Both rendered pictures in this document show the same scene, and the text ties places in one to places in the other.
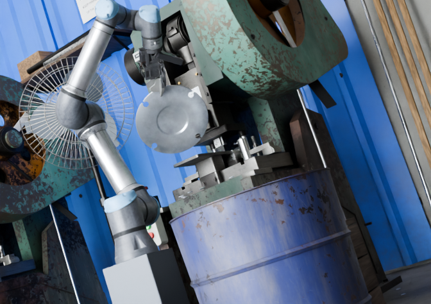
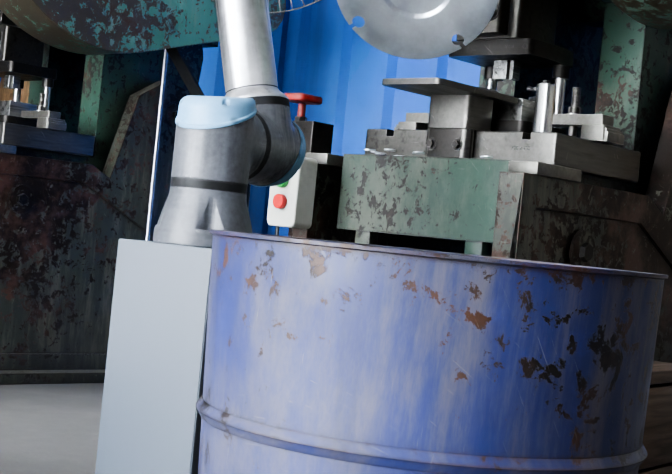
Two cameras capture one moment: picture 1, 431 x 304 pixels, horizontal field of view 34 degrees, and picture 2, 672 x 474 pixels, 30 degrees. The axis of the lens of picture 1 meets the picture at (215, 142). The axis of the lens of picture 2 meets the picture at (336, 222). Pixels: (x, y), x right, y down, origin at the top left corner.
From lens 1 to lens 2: 0.65 m
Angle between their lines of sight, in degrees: 13
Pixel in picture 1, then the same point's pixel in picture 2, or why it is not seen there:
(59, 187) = (190, 25)
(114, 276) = (134, 264)
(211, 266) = (241, 395)
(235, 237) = (321, 357)
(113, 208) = (191, 120)
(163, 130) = not seen: outside the picture
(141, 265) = (194, 267)
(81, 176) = not seen: hidden behind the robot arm
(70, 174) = not seen: hidden behind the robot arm
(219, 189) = (454, 170)
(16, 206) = (92, 29)
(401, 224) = not seen: outside the picture
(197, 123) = (466, 12)
